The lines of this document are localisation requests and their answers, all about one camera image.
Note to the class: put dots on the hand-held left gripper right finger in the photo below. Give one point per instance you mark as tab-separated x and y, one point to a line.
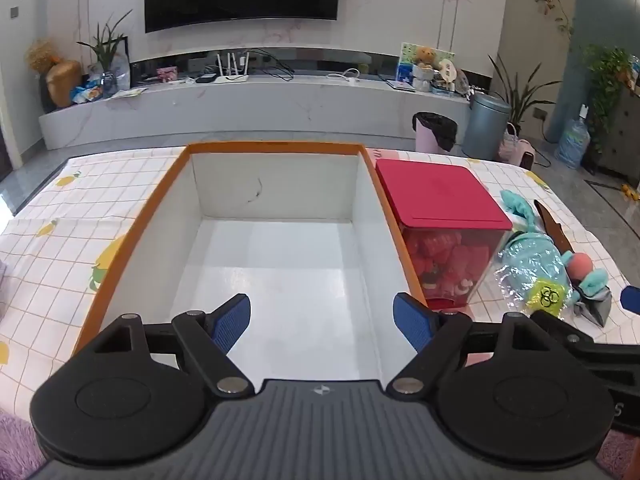
412	322

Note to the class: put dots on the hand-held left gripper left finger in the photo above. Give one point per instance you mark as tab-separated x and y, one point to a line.
231	325

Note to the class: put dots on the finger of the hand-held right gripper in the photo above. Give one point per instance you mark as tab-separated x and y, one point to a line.
631	300
610	360

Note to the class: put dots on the orange-rimmed white box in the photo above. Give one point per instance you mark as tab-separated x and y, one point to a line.
280	260

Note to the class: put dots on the brown soft piece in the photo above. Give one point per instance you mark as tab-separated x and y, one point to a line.
552	225

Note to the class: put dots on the teal plush toy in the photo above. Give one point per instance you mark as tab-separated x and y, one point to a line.
530	260

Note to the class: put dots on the small grey object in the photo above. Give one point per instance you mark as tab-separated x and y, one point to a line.
594	307

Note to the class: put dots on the yellow toy on floor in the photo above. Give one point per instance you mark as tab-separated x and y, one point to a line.
628	191

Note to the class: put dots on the red-lidded clear box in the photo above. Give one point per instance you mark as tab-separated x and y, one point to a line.
440	195

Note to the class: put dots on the grey cabinet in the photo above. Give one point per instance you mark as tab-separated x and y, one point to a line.
622	135

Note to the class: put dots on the blue water jug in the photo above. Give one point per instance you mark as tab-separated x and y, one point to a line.
572	140

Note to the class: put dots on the pink bin with black bag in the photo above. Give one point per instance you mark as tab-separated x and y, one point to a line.
425	137

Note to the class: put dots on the lemon-print checked blanket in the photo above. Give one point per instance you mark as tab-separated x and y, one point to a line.
60	240

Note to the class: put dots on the pink heater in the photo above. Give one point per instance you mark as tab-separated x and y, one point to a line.
515	147

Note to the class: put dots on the grey pedal bin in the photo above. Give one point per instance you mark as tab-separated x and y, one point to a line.
484	125

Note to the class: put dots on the marble television console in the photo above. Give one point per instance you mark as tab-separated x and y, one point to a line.
250	105

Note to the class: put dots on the leafy plant on cabinet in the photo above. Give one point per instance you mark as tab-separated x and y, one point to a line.
607	70

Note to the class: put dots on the long-leaved floor plant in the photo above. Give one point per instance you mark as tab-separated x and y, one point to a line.
520	95

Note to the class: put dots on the purple fluffy rug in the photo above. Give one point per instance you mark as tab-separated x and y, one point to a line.
17	445

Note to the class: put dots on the small black box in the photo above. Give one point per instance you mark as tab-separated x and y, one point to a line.
206	78

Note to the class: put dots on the white router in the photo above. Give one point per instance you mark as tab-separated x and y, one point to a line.
233	76

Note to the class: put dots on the loose papers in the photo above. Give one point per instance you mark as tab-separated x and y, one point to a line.
127	93

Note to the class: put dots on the brown teddy bear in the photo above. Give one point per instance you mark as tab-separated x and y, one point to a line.
425	67

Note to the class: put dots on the round printed card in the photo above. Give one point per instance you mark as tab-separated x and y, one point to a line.
448	67

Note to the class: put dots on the small pink box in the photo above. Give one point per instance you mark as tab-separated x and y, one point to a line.
167	73

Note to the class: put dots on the stuffed toys on shelf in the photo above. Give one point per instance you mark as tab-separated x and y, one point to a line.
407	60

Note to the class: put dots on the blue snack bag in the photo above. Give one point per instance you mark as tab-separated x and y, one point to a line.
87	92

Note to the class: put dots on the golden vase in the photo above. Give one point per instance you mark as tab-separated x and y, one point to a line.
64	85

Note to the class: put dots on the green plant in glass vase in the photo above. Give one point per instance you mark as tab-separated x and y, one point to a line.
106	50

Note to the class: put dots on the dried yellow flowers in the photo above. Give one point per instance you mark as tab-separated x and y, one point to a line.
41	55

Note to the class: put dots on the wall outlet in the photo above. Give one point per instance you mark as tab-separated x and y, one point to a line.
541	113

